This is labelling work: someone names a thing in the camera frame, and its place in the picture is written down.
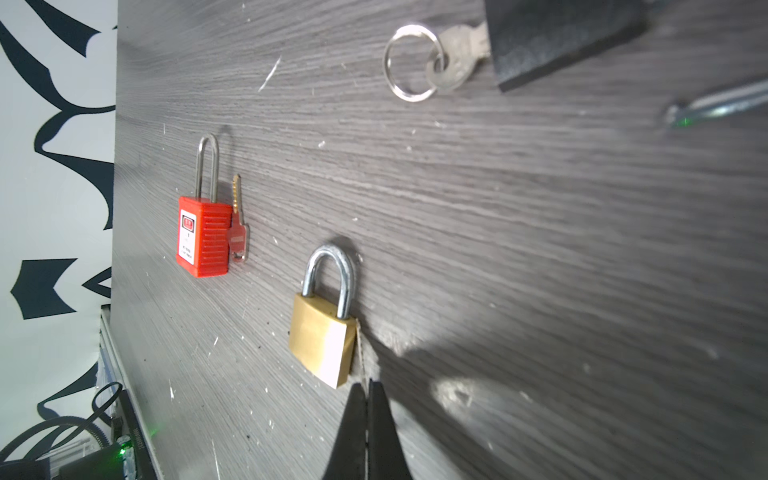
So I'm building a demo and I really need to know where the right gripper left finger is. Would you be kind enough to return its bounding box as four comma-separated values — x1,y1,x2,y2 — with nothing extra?
323,383,368,480

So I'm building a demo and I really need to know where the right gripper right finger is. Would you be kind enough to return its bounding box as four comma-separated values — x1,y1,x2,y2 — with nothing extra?
367,380,413,480

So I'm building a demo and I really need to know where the small silver padlock key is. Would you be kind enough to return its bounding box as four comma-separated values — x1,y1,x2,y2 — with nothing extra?
355,330,369,386

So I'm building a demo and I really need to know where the large brass padlock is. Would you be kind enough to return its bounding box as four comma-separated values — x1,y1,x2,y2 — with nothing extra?
289,243,358,389

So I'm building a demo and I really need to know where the silver brass key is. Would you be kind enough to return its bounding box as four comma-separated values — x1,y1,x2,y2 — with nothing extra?
228,174,250,263

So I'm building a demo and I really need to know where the red padlock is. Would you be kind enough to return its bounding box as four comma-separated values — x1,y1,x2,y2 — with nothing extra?
176,133,233,278

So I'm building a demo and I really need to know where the black padlock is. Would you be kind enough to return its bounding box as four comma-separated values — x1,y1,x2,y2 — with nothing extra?
382,0,768,128

